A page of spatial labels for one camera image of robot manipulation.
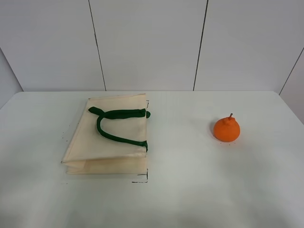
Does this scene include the white linen bag green handles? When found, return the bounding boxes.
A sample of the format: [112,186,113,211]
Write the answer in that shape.
[61,94,150,174]

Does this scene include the orange with stem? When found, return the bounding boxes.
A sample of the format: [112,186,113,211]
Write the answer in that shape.
[213,113,240,143]

